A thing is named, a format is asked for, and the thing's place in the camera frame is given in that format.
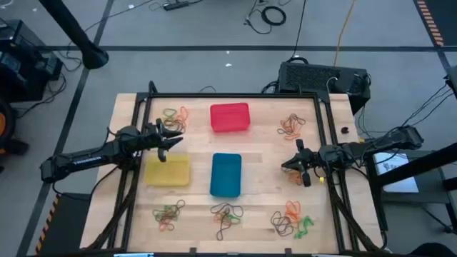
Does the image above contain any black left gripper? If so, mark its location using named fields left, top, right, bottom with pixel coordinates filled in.
left=141, top=119, right=184, bottom=163

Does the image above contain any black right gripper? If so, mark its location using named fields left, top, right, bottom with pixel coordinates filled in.
left=281, top=138, right=324, bottom=188

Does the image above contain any rubber band pile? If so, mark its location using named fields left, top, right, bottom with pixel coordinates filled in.
left=269, top=210, right=295, bottom=238
left=164, top=114, right=187, bottom=133

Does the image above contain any blue plastic basket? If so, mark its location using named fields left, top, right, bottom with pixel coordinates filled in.
left=209, top=152, right=243, bottom=198

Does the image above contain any yellow plastic basket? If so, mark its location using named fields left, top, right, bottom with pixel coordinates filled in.
left=144, top=153, right=191, bottom=188

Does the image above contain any red plastic basket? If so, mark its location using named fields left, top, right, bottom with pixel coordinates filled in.
left=209, top=102, right=251, bottom=133

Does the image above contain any black computer case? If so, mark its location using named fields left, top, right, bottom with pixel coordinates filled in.
left=276, top=61, right=372, bottom=116

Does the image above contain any white printed paper sheet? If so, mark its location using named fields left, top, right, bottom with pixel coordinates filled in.
left=372, top=151, right=420, bottom=194

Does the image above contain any black metal stand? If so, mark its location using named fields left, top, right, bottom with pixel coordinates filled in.
left=364, top=141, right=457, bottom=235

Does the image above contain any black hazard striped mat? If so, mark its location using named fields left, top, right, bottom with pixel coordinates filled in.
left=34, top=192, right=93, bottom=256
left=415, top=0, right=457, bottom=48

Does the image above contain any black power strip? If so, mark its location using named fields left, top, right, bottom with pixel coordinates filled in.
left=162, top=0, right=191, bottom=11

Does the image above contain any black pole stand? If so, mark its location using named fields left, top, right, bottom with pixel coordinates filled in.
left=37, top=0, right=110, bottom=71

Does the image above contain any black equipment cart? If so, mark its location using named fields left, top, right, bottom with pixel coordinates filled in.
left=0, top=18, right=65, bottom=104

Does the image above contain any black metal table frame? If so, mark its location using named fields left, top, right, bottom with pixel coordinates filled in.
left=85, top=80, right=389, bottom=255

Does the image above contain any black power cable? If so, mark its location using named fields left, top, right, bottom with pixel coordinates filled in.
left=287, top=0, right=308, bottom=64

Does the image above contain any yellow cable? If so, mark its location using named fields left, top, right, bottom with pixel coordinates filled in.
left=333, top=0, right=357, bottom=68

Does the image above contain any coiled black cable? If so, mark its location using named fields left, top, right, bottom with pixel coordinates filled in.
left=243, top=4, right=288, bottom=36

